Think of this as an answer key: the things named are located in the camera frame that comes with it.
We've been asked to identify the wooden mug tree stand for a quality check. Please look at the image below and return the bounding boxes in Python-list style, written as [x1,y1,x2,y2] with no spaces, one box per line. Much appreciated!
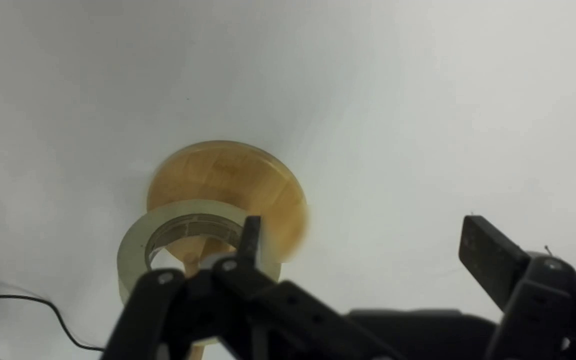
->
[145,137,310,360]

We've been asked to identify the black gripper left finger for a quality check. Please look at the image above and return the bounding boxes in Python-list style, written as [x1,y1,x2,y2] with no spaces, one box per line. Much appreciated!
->
[100,213,397,360]

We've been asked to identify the thin black cable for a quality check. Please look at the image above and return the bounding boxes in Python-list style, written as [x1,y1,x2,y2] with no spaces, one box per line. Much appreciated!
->
[0,291,106,351]

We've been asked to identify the beige masking tape roll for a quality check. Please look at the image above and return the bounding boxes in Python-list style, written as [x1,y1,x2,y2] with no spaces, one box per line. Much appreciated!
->
[117,197,284,305]

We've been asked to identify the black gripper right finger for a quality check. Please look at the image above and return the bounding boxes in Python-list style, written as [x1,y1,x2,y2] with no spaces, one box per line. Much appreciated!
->
[457,213,576,360]

